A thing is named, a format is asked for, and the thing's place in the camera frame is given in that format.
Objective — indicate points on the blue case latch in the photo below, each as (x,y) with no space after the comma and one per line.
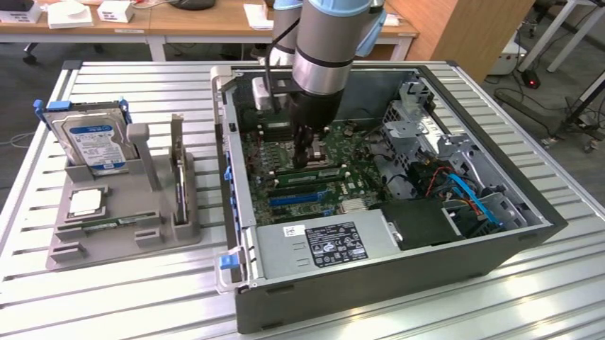
(228,263)

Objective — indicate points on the wooden cabinet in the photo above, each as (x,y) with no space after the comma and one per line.
(453,35)

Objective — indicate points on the grey power supply unit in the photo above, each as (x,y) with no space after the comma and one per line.
(280,255)

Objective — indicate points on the blue retainer clip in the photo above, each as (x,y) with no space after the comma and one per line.
(233,204)
(228,173)

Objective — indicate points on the grey parts rack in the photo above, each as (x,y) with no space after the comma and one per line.
(164,209)

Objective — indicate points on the hard disk with blue rails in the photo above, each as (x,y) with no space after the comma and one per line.
(94,148)

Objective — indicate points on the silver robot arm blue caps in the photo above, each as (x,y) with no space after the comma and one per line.
(327,42)

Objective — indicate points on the white control box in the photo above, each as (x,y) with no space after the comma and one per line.
(504,65)

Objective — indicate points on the grey metal disk bay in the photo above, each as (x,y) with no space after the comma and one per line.
(508,209)
(407,134)

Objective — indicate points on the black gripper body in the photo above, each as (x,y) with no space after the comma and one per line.
(317,108)

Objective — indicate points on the blue expansion slot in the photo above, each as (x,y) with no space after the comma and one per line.
(293,200)

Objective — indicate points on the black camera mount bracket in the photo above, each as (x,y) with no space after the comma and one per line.
(287,85)

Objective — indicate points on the white box with black top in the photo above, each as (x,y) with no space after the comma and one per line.
(19,14)

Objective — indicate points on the white labelled box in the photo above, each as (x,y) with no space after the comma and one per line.
(116,12)

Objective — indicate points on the black computer mouse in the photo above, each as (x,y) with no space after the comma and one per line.
(192,4)

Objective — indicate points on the silver CPU chip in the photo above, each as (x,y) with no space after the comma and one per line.
(88,202)

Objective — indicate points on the CPU socket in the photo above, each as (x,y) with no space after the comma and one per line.
(321,152)

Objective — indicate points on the black slot with blue latch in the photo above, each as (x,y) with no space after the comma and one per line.
(299,213)

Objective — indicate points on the black expansion slot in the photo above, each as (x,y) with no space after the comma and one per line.
(291,192)

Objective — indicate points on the wooden desk white frame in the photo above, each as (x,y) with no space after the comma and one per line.
(213,21)

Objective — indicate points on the black open PC case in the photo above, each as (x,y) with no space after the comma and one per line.
(379,290)

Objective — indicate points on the black chair caster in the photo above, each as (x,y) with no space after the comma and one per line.
(31,53)

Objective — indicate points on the black wheeled stand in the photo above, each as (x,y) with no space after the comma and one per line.
(579,122)

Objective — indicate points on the black box with red light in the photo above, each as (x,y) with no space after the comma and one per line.
(531,79)

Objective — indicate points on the graphics card with metal bracket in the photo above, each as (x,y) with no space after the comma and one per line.
(178,184)

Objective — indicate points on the white box with round lid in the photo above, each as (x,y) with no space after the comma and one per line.
(70,16)

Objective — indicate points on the finned chipset heatsink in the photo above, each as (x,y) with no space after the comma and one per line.
(355,206)

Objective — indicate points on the white table frame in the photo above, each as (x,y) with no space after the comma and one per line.
(556,58)

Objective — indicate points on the green motherboard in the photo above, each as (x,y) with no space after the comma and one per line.
(351,156)

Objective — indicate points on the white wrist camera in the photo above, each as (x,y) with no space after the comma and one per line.
(260,95)

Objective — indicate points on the black floor bar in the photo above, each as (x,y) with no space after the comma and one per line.
(526,106)

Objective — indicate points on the white paper stack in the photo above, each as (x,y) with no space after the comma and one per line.
(258,17)

